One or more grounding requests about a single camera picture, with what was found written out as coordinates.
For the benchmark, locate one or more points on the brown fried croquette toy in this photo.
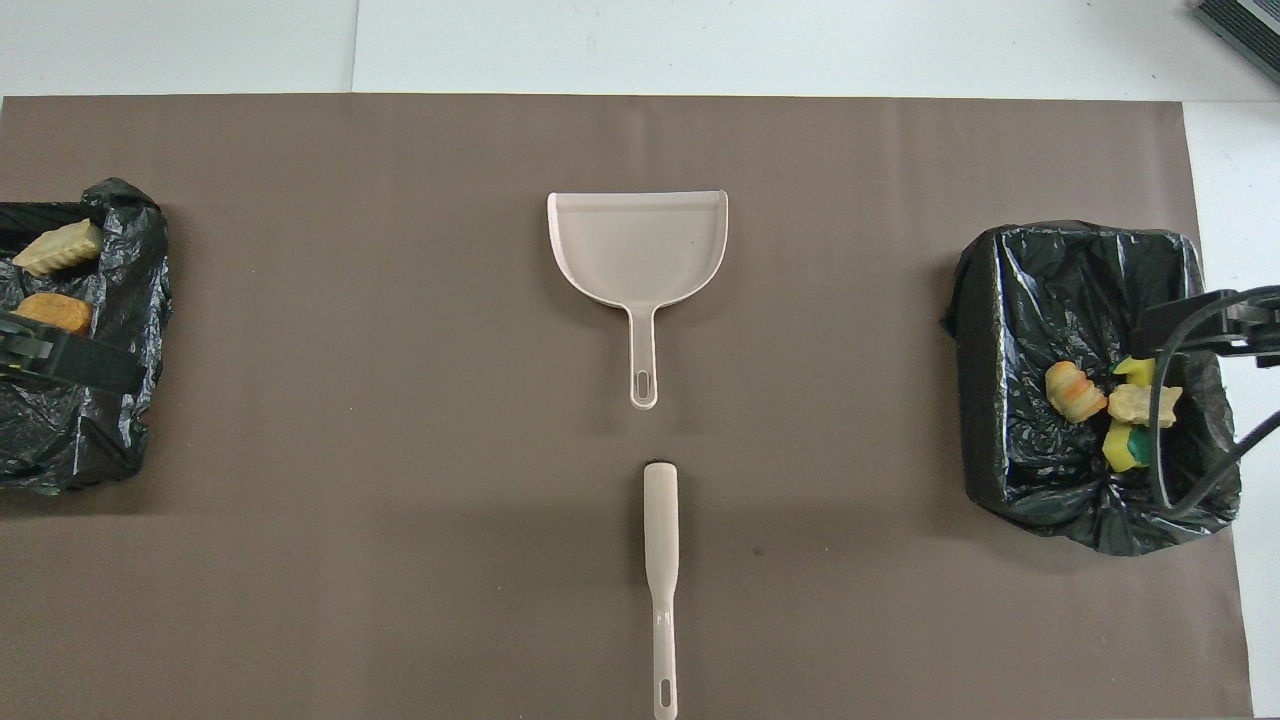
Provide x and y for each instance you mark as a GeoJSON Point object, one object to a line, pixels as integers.
{"type": "Point", "coordinates": [58, 312]}

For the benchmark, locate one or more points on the yellow sponge piece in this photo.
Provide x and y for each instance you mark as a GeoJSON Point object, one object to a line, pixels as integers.
{"type": "Point", "coordinates": [1135, 372]}
{"type": "Point", "coordinates": [1122, 448]}

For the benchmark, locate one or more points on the beige ridged chip toy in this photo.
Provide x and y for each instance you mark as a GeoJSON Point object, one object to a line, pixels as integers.
{"type": "Point", "coordinates": [1135, 405]}
{"type": "Point", "coordinates": [1075, 392]}
{"type": "Point", "coordinates": [60, 248]}

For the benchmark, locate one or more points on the pale pink plastic dustpan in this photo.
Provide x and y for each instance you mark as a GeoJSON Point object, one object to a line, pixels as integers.
{"type": "Point", "coordinates": [635, 250]}

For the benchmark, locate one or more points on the beige hand brush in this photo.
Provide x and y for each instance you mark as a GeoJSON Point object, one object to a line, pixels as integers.
{"type": "Point", "coordinates": [661, 520]}

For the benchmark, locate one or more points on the black bag lined bin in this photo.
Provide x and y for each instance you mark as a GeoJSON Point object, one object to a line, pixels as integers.
{"type": "Point", "coordinates": [110, 420]}
{"type": "Point", "coordinates": [1030, 330]}

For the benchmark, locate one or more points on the dark grey ribbed device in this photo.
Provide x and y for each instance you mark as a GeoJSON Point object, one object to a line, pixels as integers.
{"type": "Point", "coordinates": [1250, 25]}

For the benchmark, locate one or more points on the brown paper table mat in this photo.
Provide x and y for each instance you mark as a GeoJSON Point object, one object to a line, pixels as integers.
{"type": "Point", "coordinates": [400, 400]}

